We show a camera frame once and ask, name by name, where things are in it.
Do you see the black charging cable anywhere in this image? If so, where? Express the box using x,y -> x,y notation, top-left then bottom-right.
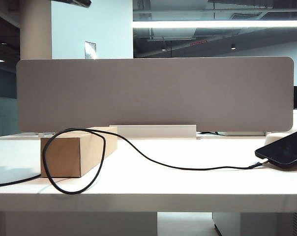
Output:
0,127 -> 270,196

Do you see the black smartphone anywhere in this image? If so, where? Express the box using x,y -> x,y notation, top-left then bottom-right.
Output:
254,127 -> 297,171

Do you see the grey fabric desk divider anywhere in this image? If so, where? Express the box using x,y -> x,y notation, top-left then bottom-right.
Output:
16,57 -> 295,133

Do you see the brown cardboard box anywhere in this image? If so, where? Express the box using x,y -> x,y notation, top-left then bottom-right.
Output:
41,126 -> 118,178

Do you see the white pulp tray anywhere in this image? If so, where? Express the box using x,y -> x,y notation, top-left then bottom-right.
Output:
265,132 -> 297,146

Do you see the framed wall sign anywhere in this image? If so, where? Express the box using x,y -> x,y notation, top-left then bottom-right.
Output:
84,41 -> 97,60

